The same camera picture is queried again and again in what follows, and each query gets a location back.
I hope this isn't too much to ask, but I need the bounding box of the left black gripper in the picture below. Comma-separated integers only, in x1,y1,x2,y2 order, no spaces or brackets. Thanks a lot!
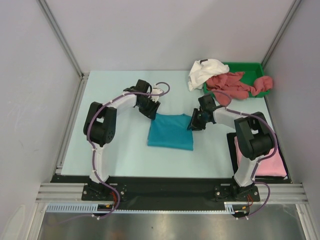
137,95,161,121

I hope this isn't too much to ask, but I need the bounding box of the teal t shirt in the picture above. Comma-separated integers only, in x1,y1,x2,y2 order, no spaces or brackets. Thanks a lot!
147,113,194,151

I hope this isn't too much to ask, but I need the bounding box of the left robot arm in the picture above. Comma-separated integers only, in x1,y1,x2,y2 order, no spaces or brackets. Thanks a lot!
83,79,166,200

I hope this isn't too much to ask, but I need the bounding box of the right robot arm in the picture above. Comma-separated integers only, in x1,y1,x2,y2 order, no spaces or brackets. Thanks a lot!
187,94,278,201

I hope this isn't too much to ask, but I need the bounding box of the black tray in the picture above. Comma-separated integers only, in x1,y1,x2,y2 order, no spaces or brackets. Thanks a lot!
226,132,291,184

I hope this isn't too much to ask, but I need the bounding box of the red t shirt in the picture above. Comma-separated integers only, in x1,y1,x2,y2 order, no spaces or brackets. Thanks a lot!
206,72,273,106

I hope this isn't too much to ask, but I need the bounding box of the white t shirt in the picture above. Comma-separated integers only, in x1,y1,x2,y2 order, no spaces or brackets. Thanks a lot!
188,58,230,92

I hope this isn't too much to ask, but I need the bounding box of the green plastic bin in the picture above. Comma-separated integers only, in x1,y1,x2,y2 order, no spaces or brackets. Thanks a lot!
203,62,270,98

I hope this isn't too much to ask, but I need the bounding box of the folded pink t shirt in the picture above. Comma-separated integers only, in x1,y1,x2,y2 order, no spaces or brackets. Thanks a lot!
233,137,287,178

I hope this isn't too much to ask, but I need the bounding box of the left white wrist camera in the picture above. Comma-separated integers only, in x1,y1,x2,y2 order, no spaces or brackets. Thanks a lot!
150,85,164,103

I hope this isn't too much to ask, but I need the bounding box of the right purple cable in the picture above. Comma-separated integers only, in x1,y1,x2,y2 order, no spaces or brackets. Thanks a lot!
212,90,279,221

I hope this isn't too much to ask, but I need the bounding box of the purple cable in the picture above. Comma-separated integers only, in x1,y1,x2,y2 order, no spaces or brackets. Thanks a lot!
212,90,279,221
87,81,171,222

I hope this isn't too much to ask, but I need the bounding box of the left aluminium corner post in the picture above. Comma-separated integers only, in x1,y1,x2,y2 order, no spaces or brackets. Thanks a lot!
36,0,85,77

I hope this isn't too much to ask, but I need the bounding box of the aluminium corner post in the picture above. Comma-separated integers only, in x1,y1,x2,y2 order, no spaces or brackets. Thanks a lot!
36,0,85,77
261,0,304,69

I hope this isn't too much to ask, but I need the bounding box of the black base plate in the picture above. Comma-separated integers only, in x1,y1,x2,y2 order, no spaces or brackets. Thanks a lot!
51,175,260,204

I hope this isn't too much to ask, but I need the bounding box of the slotted cable duct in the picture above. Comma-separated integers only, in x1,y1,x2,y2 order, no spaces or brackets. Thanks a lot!
46,201,249,214

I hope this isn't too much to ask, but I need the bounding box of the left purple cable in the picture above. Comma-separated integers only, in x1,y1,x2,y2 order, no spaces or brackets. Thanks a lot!
87,81,171,222

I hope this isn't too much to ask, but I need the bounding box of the right aluminium corner post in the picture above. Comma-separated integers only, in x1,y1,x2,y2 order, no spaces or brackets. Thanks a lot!
261,0,304,69

